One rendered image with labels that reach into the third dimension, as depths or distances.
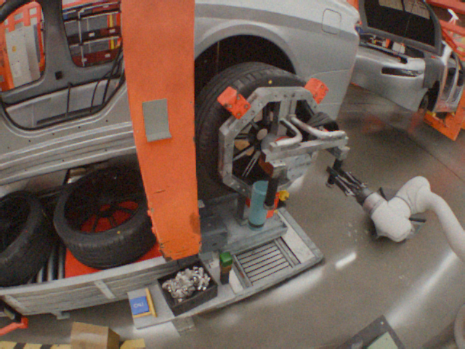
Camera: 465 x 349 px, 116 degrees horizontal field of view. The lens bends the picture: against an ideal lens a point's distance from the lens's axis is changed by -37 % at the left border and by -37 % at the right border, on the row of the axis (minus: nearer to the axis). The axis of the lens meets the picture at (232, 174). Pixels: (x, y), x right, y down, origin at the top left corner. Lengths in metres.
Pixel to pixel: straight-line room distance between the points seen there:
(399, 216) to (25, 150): 1.63
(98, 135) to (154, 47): 0.71
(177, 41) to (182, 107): 0.16
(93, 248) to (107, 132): 0.56
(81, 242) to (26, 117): 1.22
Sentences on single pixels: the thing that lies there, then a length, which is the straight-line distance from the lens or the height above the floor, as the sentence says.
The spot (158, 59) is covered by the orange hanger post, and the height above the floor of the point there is 1.28.
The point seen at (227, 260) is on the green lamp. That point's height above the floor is 0.66.
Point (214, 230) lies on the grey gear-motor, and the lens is 1.22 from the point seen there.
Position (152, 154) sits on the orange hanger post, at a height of 1.04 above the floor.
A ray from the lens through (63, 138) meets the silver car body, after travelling 1.21.
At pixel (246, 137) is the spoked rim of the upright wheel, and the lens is 1.04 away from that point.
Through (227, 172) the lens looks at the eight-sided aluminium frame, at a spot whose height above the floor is 0.78.
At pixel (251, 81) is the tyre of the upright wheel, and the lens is 0.92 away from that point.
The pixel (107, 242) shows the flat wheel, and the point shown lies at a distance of 1.15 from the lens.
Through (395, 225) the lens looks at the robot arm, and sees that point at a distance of 0.88.
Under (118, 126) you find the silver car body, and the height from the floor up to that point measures 0.91.
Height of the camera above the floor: 1.36
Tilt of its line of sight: 37 degrees down
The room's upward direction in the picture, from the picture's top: 4 degrees clockwise
